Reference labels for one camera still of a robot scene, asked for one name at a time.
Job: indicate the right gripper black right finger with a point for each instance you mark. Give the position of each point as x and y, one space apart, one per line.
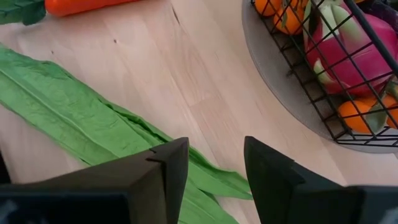
295 199

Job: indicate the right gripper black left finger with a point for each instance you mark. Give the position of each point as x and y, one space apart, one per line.
93 199

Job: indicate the long green leafy vegetable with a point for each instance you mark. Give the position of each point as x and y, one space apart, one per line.
77 118

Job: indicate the tangerine cluster with green leaf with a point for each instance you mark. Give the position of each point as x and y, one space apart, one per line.
351 116

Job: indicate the pink dragon fruit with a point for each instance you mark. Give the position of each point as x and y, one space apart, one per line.
357 62

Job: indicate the small tangerine cluster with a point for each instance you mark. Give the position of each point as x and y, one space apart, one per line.
290 21

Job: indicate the red-orange carrot with leaves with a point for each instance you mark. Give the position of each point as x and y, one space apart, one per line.
81 5

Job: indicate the purple eggplant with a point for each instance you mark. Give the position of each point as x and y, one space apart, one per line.
385 13

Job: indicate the round grey mat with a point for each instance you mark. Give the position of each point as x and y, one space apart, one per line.
273 81

